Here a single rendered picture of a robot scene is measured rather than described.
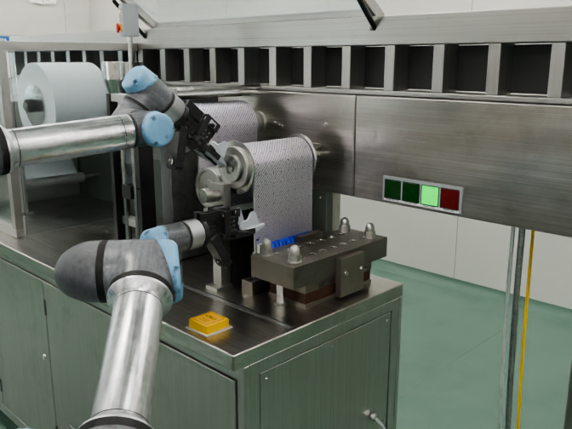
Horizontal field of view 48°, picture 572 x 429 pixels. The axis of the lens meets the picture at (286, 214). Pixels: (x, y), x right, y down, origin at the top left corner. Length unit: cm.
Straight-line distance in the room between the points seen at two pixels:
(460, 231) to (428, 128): 277
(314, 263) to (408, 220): 305
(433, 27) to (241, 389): 101
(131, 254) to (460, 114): 92
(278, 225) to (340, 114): 38
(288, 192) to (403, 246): 297
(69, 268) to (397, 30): 106
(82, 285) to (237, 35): 126
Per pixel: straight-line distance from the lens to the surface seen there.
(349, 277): 176
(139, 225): 198
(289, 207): 184
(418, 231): 465
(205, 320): 158
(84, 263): 118
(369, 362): 188
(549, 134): 159
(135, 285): 113
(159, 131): 141
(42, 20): 755
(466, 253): 448
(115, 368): 102
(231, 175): 175
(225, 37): 227
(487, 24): 166
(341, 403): 183
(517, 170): 162
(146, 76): 155
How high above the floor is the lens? 154
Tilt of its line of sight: 14 degrees down
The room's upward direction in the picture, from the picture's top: straight up
